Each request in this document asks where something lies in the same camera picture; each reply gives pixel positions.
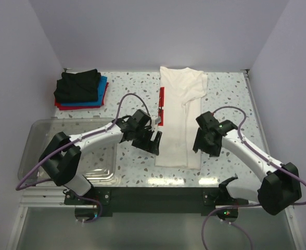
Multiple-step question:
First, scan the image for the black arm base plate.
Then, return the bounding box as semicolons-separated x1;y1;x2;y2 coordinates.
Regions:
63;187;249;220

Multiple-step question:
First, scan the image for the white printed t-shirt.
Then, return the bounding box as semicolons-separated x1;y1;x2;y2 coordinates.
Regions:
155;66;208;170

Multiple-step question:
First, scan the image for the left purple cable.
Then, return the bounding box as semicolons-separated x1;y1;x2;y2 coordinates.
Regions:
15;93;151;224

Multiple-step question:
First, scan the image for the clear plastic bin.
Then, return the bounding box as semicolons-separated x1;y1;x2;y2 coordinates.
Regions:
18;117;117;184

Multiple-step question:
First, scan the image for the folded blue t-shirt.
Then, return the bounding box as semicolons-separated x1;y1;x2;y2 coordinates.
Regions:
60;76;107;106

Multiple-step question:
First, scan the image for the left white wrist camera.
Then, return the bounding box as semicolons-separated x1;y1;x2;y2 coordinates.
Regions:
151;116;161;127

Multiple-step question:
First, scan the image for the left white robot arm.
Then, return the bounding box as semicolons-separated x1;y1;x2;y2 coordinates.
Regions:
39;109;162;196

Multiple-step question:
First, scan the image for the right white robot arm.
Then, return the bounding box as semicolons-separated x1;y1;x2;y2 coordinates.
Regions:
193;111;302;215

